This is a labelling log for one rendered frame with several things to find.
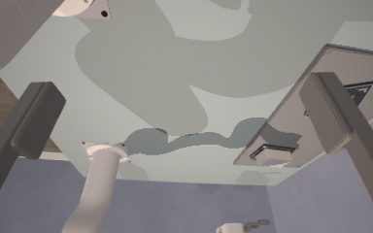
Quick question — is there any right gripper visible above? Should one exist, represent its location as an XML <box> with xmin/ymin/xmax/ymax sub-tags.
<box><xmin>217</xmin><ymin>220</ymin><xmax>270</xmax><ymax>233</ymax></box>

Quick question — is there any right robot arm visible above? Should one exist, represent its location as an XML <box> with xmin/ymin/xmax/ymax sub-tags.
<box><xmin>62</xmin><ymin>144</ymin><xmax>128</xmax><ymax>233</ymax></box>

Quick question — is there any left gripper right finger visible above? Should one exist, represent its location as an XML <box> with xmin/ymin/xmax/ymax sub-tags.
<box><xmin>299</xmin><ymin>72</ymin><xmax>373</xmax><ymax>200</ymax></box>

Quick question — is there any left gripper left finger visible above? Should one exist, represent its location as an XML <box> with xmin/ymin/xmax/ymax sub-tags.
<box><xmin>0</xmin><ymin>82</ymin><xmax>66</xmax><ymax>189</ymax></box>

